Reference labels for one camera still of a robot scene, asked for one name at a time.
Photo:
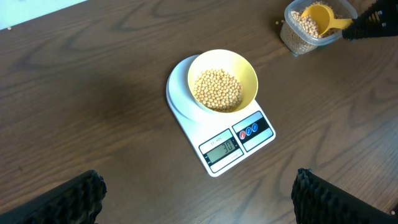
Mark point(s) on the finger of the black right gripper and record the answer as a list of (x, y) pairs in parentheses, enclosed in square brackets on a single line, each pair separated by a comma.
[(379, 20)]

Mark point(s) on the pale yellow bowl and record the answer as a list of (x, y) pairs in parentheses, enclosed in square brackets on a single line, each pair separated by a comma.
[(233, 63)]

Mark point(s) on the soybeans pile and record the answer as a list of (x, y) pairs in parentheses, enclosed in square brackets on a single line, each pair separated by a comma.
[(300, 34)]

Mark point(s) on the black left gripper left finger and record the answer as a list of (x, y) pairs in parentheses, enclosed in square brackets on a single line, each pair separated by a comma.
[(77, 201)]

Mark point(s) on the clear plastic container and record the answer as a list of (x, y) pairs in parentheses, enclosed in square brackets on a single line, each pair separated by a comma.
[(342, 10)]

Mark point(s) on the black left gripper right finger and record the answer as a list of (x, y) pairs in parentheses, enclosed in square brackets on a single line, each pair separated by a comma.
[(317, 201)]

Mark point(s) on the soybeans in bowl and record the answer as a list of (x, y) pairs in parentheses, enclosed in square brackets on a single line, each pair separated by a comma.
[(218, 90)]

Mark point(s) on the white digital kitchen scale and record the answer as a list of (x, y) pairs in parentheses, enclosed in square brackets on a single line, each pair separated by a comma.
[(220, 140)]

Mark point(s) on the yellow plastic measuring scoop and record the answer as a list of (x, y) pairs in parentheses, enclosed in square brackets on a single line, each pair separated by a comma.
[(324, 16)]

